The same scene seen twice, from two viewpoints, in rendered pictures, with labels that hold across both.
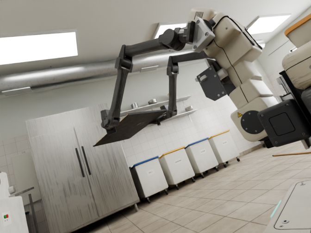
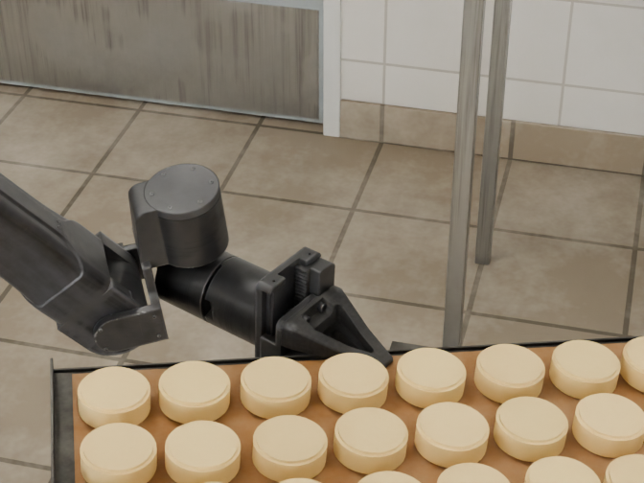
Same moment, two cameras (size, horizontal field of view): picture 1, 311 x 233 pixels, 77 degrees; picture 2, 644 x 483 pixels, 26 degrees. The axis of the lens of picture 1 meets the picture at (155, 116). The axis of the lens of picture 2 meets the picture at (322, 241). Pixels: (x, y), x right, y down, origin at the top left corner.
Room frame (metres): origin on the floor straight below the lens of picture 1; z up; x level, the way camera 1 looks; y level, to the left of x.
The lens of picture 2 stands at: (1.89, -0.33, 1.65)
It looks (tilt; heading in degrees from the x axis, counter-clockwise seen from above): 35 degrees down; 127
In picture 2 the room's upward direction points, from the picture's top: straight up
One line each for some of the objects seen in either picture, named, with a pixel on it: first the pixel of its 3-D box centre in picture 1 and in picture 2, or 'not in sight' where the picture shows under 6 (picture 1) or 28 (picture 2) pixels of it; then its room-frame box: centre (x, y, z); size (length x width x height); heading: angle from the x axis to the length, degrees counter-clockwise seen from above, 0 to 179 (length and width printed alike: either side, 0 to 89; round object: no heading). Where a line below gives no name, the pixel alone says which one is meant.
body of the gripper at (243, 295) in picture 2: (108, 126); (262, 308); (1.32, 0.33, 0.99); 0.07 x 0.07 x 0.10; 2
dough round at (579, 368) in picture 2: not in sight; (585, 369); (1.56, 0.42, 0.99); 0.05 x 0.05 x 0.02
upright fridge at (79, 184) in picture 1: (84, 168); not in sight; (3.63, 1.57, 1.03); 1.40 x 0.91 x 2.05; 113
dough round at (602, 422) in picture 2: not in sight; (609, 425); (1.60, 0.37, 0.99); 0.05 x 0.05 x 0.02
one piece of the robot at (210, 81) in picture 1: (221, 79); not in sight; (1.00, -0.40, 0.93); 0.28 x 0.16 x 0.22; 137
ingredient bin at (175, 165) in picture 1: (175, 168); not in sight; (4.44, 0.01, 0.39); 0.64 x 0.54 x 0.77; 24
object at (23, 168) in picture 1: (28, 175); not in sight; (3.66, 2.67, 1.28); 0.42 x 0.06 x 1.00; 113
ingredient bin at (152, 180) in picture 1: (148, 180); not in sight; (4.18, 0.61, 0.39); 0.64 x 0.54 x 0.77; 26
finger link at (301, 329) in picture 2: not in sight; (335, 354); (1.39, 0.33, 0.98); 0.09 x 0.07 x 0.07; 2
